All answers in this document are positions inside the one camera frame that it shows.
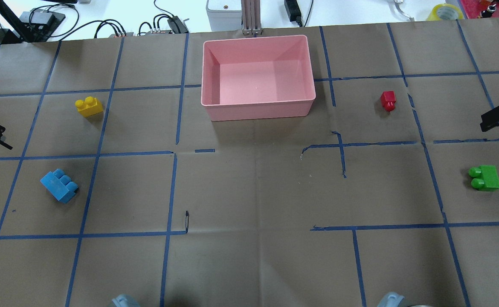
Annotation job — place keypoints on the pink plastic box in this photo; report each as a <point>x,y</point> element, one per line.
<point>257,78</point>

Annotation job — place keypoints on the green toy block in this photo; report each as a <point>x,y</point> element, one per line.
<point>484,178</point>

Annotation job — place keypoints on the white square box device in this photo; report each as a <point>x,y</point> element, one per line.
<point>224,15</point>

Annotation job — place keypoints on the black usb hub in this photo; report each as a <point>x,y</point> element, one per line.
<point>42,20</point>

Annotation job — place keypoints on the aluminium frame post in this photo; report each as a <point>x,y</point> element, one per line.
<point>251,17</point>

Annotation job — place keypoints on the yellow tape roll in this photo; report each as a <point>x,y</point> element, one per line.
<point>445,11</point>

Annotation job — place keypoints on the yellow toy block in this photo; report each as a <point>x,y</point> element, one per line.
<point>89,106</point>

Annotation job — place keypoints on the brown paper table cover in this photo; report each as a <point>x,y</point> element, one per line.
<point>332,209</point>

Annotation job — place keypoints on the black power adapter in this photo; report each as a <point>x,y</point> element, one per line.
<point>293,11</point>

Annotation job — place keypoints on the blue toy block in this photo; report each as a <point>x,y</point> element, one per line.
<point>59,185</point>

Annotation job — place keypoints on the red toy block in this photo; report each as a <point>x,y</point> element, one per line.
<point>388,101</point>

